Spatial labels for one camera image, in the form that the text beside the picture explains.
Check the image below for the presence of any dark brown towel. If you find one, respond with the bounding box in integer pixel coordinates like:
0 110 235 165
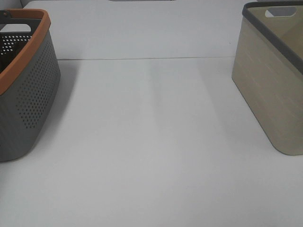
0 43 21 72

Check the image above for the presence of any beige basket grey rim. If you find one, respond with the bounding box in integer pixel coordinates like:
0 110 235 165
232 1 303 156

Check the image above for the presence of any grey perforated basket orange rim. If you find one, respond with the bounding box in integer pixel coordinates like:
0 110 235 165
0 9 61 162

